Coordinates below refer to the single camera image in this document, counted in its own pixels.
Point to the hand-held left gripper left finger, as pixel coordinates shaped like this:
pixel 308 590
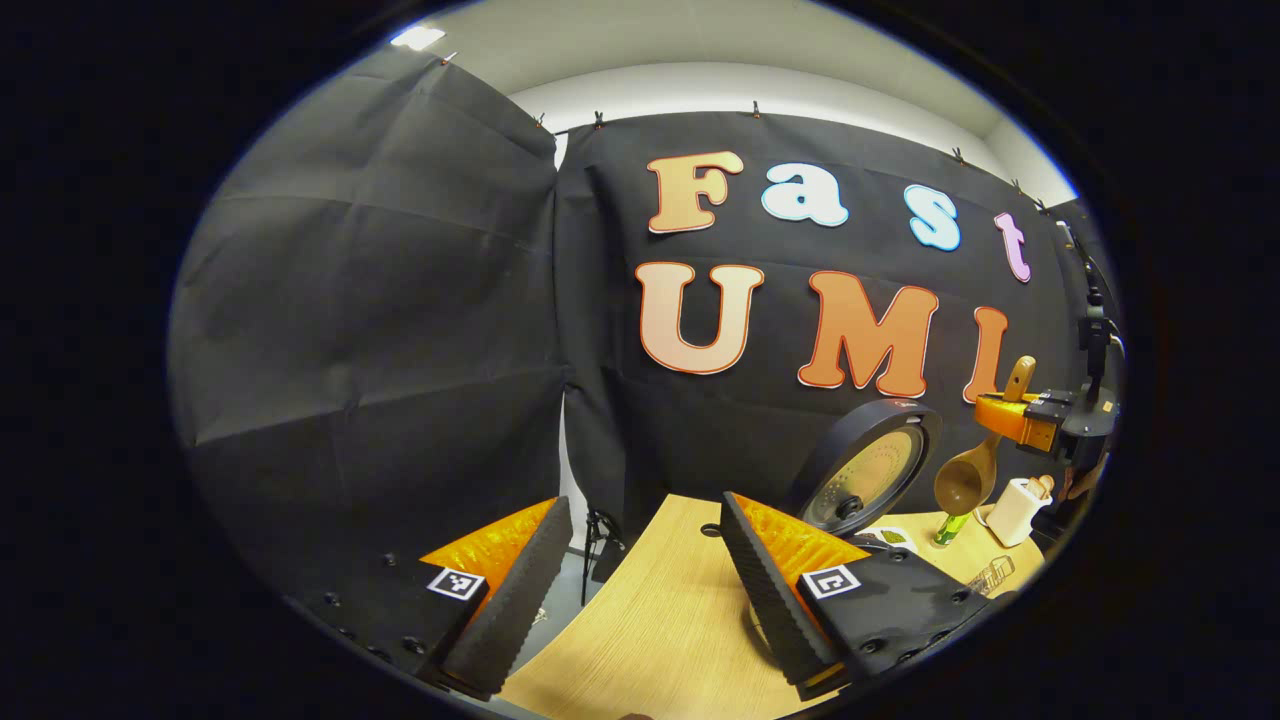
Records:
pixel 520 600

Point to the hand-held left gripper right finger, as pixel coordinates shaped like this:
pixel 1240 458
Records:
pixel 770 600

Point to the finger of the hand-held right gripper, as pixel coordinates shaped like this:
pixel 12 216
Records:
pixel 1010 415

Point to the wooden spoon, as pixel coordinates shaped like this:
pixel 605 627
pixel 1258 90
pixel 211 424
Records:
pixel 965 485

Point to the dark grey rice cooker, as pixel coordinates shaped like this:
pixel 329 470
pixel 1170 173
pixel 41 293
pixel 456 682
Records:
pixel 870 470

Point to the black metal stand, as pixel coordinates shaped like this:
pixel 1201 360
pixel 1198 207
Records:
pixel 1097 335

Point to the white toaster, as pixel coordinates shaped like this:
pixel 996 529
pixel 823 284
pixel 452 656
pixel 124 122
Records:
pixel 1015 515

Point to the black tripod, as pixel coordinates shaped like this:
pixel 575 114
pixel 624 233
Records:
pixel 597 530

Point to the green plastic bottle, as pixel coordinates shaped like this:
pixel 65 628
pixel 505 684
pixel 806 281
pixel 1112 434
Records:
pixel 950 530

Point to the white divided seed dish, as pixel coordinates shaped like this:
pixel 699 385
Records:
pixel 893 538

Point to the ceiling light panel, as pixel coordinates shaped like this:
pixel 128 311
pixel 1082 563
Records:
pixel 418 38

